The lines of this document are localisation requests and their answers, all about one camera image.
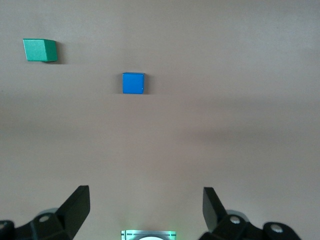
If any blue wooden block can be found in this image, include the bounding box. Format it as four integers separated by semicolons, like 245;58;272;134
121;72;146;96

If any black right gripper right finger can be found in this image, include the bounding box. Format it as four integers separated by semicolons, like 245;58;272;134
202;186;302;240

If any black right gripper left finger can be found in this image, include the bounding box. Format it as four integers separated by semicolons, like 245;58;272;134
0;185;91;240

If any green wooden block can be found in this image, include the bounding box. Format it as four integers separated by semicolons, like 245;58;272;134
22;37;59;63

